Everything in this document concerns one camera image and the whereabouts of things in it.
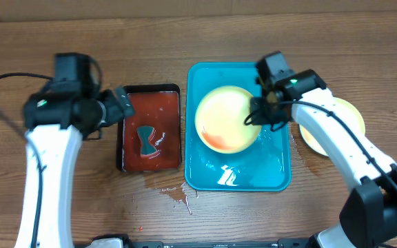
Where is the green and pink sponge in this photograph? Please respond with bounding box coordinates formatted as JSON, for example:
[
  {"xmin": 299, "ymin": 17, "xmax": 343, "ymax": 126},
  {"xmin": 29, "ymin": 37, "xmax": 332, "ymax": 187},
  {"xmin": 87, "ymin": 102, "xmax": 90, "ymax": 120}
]
[{"xmin": 136, "ymin": 125, "xmax": 158, "ymax": 158}]

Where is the yellow plate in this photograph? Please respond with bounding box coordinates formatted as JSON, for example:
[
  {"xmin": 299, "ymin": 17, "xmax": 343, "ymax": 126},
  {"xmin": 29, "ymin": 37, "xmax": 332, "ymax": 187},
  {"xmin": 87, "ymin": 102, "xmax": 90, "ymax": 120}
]
[
  {"xmin": 299, "ymin": 97, "xmax": 365, "ymax": 156},
  {"xmin": 194, "ymin": 86, "xmax": 261, "ymax": 154}
]

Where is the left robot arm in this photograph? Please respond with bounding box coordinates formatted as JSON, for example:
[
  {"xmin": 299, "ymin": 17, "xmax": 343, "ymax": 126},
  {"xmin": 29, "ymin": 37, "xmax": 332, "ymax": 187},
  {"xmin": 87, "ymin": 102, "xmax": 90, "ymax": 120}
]
[{"xmin": 15, "ymin": 53, "xmax": 134, "ymax": 247}]

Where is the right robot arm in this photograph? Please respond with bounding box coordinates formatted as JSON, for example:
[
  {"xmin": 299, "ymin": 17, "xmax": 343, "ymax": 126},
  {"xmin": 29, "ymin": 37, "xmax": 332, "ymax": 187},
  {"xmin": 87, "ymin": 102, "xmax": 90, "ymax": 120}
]
[{"xmin": 245, "ymin": 69, "xmax": 397, "ymax": 247}]

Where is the black tray with red water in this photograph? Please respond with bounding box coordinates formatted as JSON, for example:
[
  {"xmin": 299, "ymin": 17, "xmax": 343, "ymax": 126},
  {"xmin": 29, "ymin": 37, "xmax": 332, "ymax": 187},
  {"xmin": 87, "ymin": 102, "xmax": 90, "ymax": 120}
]
[{"xmin": 116, "ymin": 83, "xmax": 182, "ymax": 172}]

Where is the teal plastic tray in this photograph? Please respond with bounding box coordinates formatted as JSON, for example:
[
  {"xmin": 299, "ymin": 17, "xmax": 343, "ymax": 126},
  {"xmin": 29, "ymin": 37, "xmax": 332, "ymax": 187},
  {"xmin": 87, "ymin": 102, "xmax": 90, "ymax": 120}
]
[{"xmin": 184, "ymin": 62, "xmax": 292, "ymax": 192}]

